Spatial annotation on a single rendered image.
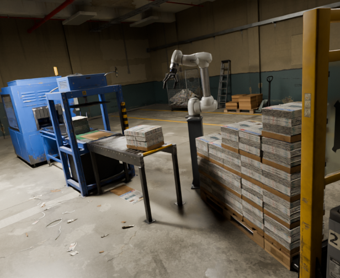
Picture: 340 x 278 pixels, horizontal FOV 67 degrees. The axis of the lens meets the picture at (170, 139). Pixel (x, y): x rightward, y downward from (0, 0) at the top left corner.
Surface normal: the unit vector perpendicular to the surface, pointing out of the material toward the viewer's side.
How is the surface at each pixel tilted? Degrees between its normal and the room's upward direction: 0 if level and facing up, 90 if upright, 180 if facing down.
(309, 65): 90
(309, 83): 90
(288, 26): 90
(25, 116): 90
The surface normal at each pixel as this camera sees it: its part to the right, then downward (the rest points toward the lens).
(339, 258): -0.92, 0.20
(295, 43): -0.73, 0.25
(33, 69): 0.67, 0.11
